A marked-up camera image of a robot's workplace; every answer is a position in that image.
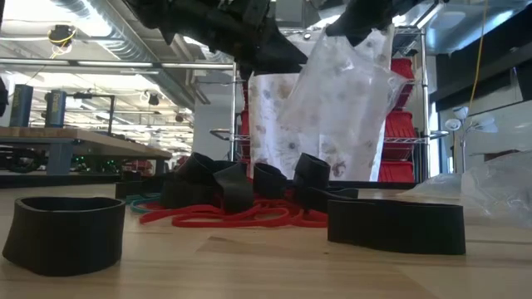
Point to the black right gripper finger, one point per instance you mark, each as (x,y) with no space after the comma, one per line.
(357,27)

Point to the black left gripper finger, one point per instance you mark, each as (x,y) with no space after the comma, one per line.
(274,54)

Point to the red thin rubber bands tangle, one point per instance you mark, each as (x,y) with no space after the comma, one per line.
(228,224)

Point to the teal thin rubber bands tangle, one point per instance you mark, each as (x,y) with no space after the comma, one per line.
(137,207)

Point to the white floral cloth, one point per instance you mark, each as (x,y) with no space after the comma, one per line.
(266,124)

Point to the long ceiling light bar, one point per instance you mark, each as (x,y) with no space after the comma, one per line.
(116,64)

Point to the floor lamp white shades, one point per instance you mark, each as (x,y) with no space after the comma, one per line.
(460,112)

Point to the dark blue cylinder canister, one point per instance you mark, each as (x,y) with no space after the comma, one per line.
(55,108)
(21,106)

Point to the black round puck white label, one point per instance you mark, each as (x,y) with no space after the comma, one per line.
(132,176)

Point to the silver ceiling air duct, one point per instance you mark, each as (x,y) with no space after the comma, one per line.
(124,37)

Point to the wooden workbench grey steel frame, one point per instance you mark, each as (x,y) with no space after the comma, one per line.
(62,137)

